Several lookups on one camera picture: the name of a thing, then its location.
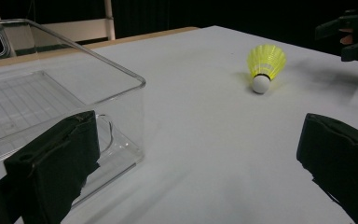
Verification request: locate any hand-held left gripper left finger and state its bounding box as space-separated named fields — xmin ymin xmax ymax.
xmin=3 ymin=110 xmax=102 ymax=224

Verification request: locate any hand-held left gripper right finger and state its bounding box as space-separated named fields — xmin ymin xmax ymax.
xmin=296 ymin=113 xmax=358 ymax=224

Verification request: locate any clear plastic box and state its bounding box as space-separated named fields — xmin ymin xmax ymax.
xmin=0 ymin=18 xmax=146 ymax=209

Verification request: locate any yellow shuttlecock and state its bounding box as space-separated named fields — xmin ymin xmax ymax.
xmin=246 ymin=43 xmax=287 ymax=95

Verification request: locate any white slanted pole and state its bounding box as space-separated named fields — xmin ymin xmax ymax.
xmin=0 ymin=0 xmax=17 ymax=58

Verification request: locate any white frame stand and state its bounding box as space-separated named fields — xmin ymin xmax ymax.
xmin=41 ymin=0 xmax=117 ymax=43

